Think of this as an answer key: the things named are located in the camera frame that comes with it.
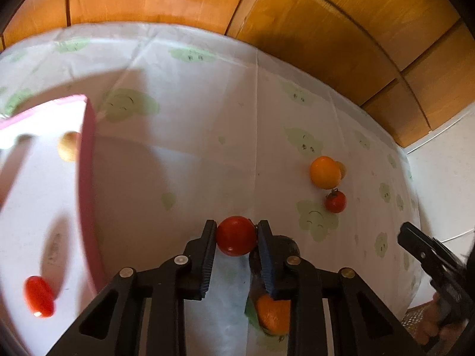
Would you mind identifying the orange mandarin with leaf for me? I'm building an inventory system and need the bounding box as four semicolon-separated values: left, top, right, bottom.
245;293;291;337

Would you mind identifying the red cherry tomato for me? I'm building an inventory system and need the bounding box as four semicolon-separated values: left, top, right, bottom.
23;276;55;318

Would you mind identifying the dark passion fruit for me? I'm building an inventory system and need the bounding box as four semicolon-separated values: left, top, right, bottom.
249;236;300;277

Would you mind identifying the red tomato with stem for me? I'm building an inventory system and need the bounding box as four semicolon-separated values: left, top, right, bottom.
324;189;347;214

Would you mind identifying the large orange mandarin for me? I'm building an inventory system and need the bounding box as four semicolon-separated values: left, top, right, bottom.
309;156;341;190

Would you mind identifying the small yellow-brown longan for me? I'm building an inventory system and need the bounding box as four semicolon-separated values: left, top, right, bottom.
58;131;80;162

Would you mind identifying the person's right hand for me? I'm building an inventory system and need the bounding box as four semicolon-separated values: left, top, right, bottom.
415;293;465;349

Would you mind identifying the pink-rimmed white tray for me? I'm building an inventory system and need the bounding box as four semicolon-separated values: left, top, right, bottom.
1;95;96;355

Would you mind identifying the white green-patterned tablecloth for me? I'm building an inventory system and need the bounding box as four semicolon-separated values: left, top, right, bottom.
0;22;425;356

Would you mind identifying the wooden cabinet wall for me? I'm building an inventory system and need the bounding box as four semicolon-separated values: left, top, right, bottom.
1;0;474;147

